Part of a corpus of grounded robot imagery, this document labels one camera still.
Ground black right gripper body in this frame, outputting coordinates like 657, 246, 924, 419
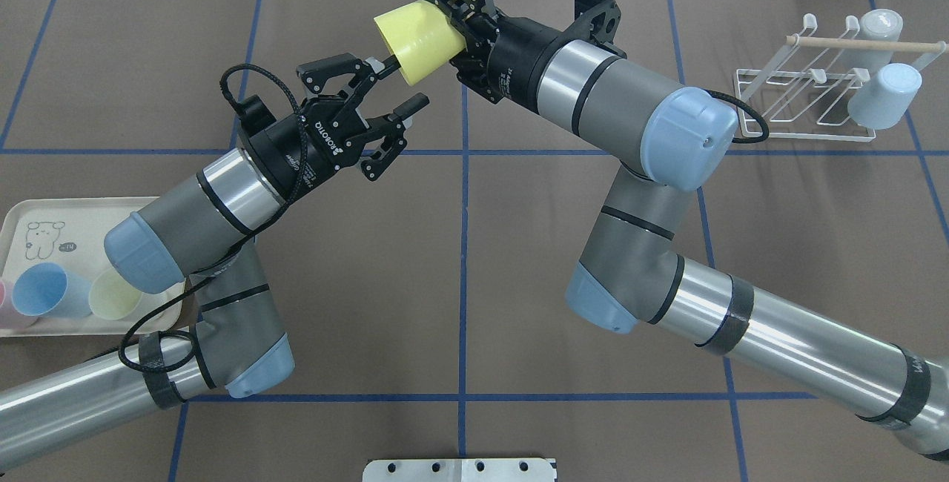
426, 0, 583, 113

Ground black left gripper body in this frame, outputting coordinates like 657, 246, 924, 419
239, 53, 408, 200

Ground yellow plastic cup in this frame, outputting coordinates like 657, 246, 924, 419
374, 0, 466, 86

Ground light blue plastic cup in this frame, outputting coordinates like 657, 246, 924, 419
847, 63, 923, 131

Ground grey plastic cup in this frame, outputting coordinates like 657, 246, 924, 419
839, 8, 904, 76

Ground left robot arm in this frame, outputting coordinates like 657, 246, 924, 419
2, 53, 429, 472

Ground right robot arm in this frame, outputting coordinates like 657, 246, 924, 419
421, 0, 948, 463

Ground pale green plastic cup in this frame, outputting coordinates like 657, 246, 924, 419
88, 268, 145, 321

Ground blue plastic cup on tray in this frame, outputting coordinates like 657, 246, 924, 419
11, 263, 91, 319

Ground cream plastic tray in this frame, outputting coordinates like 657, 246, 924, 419
2, 196, 185, 337

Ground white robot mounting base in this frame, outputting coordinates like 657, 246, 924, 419
362, 456, 559, 481

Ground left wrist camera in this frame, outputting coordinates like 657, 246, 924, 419
233, 94, 276, 137

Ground white wire cup rack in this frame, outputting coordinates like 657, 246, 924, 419
733, 13, 947, 143

